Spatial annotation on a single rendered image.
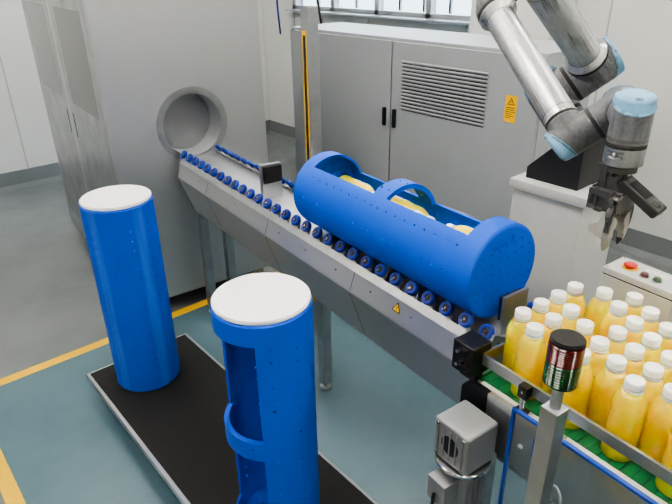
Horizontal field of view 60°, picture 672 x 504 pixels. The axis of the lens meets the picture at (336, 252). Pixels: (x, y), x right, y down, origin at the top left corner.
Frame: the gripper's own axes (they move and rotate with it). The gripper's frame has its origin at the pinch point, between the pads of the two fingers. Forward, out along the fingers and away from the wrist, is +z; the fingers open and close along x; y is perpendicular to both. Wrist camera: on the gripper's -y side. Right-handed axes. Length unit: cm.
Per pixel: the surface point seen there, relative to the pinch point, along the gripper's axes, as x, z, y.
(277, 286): 62, 19, 62
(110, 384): 94, 108, 168
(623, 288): -11.0, 16.9, 0.3
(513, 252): 9.4, 8.3, 22.2
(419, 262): 27, 14, 41
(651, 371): 23.4, 13.0, -25.3
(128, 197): 73, 19, 161
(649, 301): -11.0, 17.4, -7.2
